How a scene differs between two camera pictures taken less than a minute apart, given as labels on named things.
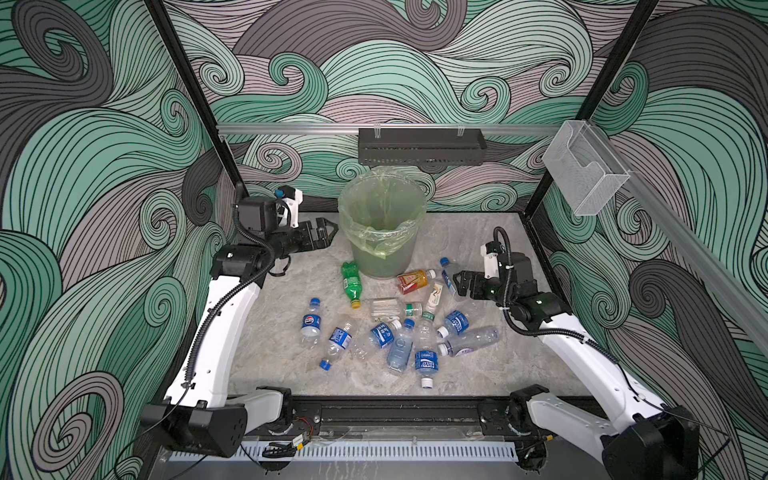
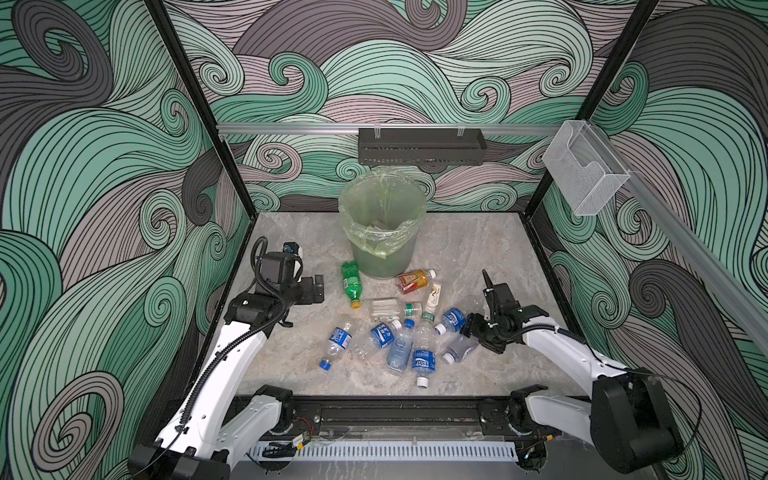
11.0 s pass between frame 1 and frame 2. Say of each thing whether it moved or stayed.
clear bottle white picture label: stayed
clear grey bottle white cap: moved
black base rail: stayed
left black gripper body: moved
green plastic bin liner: stayed
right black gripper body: moved
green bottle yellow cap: stayed
